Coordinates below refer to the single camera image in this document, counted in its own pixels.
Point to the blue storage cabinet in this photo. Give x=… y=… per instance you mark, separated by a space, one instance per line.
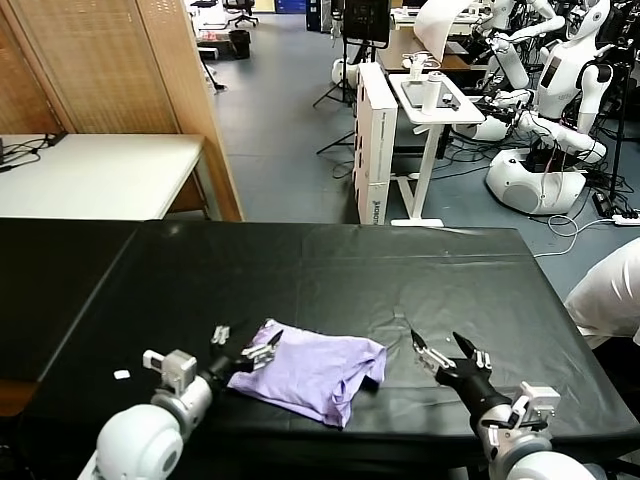
x=290 y=6

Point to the black covered side table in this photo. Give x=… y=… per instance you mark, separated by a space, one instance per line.
x=50 y=290

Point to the black trash bin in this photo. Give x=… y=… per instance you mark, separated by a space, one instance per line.
x=241 y=44

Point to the white standing desk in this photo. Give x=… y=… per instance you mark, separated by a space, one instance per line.
x=465 y=114

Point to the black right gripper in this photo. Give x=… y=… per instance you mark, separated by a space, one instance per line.
x=472 y=387

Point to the white table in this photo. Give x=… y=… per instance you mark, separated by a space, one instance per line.
x=100 y=175

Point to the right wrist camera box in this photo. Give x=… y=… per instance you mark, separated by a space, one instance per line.
x=537 y=402

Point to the white humanoid robot raised arm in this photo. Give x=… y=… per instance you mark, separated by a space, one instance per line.
x=515 y=65

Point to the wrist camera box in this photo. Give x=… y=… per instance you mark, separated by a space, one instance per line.
x=175 y=370
x=537 y=402

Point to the lavender t-shirt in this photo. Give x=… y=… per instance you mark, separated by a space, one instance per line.
x=310 y=370

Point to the black power adapter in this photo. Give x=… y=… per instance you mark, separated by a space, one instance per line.
x=54 y=140

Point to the black camera tripod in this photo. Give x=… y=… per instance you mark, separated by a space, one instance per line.
x=216 y=82

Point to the black monitor tripod stand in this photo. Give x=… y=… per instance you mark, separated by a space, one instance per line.
x=345 y=85

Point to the brown wooden desk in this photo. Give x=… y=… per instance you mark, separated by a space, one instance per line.
x=400 y=55

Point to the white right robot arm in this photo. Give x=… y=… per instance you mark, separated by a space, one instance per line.
x=530 y=455

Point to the black office chair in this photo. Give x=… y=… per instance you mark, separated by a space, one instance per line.
x=242 y=10

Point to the person in white shirt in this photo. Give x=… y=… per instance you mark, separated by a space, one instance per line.
x=612 y=295

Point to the black light stand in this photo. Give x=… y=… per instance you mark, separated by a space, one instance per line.
x=619 y=125

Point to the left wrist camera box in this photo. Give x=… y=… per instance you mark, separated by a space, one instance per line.
x=175 y=370

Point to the black table cover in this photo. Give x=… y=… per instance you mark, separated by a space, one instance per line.
x=350 y=270

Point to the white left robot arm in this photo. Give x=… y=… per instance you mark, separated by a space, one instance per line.
x=150 y=440

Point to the tall white cardboard box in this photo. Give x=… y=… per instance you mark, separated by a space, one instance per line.
x=375 y=150

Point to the white tumbler bottle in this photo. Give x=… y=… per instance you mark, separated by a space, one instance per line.
x=432 y=95

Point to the grey tablet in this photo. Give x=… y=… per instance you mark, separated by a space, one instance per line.
x=414 y=94

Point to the small white tag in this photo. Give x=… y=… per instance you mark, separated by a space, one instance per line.
x=121 y=374

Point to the white power strip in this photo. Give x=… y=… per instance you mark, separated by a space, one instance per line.
x=627 y=219

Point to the white curved sheet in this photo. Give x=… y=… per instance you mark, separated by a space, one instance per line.
x=437 y=30

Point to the wooden folding screen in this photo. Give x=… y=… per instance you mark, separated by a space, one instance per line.
x=100 y=60

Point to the black monitor panel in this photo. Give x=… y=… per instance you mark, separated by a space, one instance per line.
x=367 y=20

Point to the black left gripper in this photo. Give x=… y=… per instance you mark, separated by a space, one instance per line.
x=227 y=365

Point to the white humanoid robot with base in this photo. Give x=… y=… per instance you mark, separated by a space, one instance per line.
x=560 y=85

